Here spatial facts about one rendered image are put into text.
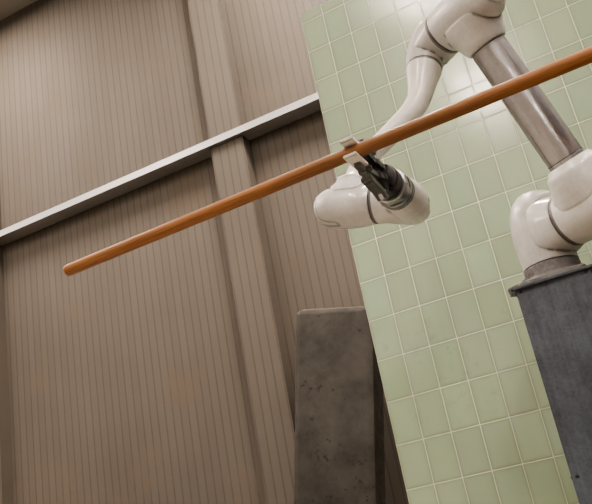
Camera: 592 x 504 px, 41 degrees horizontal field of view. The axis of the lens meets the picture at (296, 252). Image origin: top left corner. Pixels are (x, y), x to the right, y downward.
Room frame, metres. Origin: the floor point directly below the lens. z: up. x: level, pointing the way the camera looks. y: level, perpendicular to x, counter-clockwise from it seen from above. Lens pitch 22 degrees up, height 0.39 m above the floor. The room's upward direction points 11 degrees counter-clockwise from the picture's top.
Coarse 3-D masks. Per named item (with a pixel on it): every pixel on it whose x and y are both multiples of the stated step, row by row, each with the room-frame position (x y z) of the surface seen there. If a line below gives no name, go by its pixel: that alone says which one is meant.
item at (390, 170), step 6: (372, 168) 1.61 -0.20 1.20; (378, 168) 1.61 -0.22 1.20; (390, 168) 1.65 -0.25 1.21; (390, 174) 1.65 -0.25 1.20; (396, 174) 1.64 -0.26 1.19; (378, 180) 1.61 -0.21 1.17; (384, 180) 1.63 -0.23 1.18; (390, 180) 1.65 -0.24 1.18; (396, 180) 1.65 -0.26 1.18; (384, 186) 1.63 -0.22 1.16; (390, 186) 1.66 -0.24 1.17; (396, 186) 1.66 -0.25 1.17; (390, 192) 1.66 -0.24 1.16; (396, 192) 1.67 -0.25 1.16
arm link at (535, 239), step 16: (528, 192) 2.07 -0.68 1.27; (544, 192) 2.05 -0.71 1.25; (512, 208) 2.10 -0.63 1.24; (528, 208) 2.05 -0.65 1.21; (544, 208) 2.00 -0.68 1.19; (512, 224) 2.10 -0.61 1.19; (528, 224) 2.05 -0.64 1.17; (544, 224) 2.01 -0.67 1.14; (512, 240) 2.13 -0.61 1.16; (528, 240) 2.06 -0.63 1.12; (544, 240) 2.03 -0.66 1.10; (560, 240) 2.02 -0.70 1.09; (528, 256) 2.08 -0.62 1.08; (544, 256) 2.05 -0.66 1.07; (560, 256) 2.05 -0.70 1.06; (576, 256) 2.07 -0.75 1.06
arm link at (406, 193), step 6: (396, 168) 1.69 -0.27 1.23; (402, 174) 1.68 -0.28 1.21; (402, 180) 1.68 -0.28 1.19; (408, 180) 1.70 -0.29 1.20; (402, 186) 1.68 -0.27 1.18; (408, 186) 1.69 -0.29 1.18; (402, 192) 1.69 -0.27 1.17; (408, 192) 1.70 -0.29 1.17; (390, 198) 1.70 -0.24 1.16; (396, 198) 1.69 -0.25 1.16; (402, 198) 1.70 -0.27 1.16; (408, 198) 1.72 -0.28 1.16; (384, 204) 1.72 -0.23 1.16; (390, 204) 1.72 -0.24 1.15; (396, 204) 1.72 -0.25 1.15; (402, 204) 1.73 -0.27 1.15
